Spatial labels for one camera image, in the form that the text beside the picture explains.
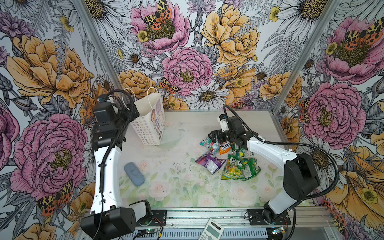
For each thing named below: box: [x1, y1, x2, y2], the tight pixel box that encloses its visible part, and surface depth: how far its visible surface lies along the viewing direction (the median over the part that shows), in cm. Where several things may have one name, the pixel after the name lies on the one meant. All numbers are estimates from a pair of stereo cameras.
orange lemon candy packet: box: [219, 141, 232, 155], surface depth 93 cm
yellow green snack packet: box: [220, 154, 245, 180], surface depth 89 cm
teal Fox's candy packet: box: [199, 136, 221, 155], surface depth 96 cm
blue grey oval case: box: [124, 162, 145, 187], surface depth 89 cm
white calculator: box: [198, 218, 224, 240], surface depth 71 cm
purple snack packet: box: [195, 153, 227, 176], surface depth 91 cm
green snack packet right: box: [242, 157, 262, 182], surface depth 87 cm
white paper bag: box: [130, 92, 166, 146], surface depth 94 cm
